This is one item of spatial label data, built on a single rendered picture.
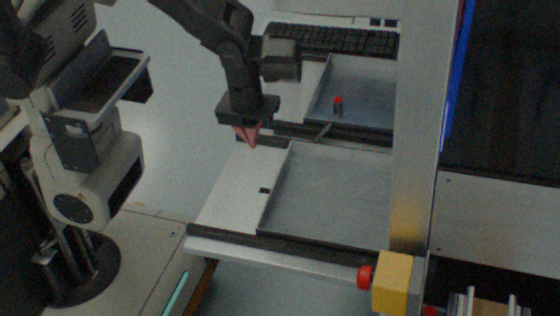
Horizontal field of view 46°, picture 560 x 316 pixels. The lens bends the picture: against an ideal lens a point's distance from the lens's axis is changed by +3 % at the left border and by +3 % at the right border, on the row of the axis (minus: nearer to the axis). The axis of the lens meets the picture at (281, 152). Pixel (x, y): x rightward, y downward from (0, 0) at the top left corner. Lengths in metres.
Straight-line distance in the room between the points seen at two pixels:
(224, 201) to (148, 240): 0.81
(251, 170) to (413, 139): 0.58
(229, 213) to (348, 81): 0.50
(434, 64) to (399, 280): 0.36
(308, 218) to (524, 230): 0.46
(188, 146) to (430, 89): 2.07
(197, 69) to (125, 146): 1.66
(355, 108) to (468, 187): 0.64
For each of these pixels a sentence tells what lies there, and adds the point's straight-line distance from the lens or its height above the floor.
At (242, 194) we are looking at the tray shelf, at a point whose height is 0.88.
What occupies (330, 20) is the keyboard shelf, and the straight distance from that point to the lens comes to 2.04.
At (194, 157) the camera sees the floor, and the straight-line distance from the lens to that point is 2.79.
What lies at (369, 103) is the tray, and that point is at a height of 0.88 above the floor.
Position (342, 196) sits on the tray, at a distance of 1.35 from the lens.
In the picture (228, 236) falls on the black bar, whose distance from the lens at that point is 1.27.
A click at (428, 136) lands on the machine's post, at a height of 1.26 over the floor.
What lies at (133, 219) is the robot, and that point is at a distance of 2.22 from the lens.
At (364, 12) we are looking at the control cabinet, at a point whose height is 0.83.
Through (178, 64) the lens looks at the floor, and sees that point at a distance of 3.35.
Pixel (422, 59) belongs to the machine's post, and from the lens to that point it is 0.84.
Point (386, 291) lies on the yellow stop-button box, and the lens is 1.03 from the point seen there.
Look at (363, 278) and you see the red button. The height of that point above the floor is 1.01.
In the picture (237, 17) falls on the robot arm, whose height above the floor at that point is 1.35.
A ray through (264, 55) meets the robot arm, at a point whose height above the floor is 1.29.
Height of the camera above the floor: 1.86
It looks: 43 degrees down
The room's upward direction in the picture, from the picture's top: 5 degrees counter-clockwise
